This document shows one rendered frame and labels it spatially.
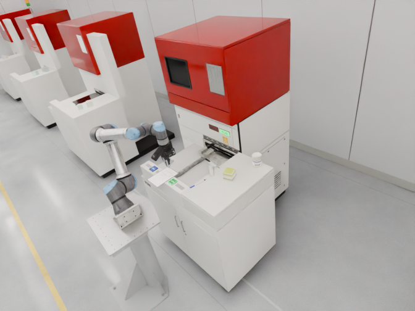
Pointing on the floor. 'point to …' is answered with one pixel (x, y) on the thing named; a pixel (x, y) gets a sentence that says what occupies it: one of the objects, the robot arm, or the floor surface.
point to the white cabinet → (268, 234)
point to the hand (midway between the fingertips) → (167, 166)
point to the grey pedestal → (142, 281)
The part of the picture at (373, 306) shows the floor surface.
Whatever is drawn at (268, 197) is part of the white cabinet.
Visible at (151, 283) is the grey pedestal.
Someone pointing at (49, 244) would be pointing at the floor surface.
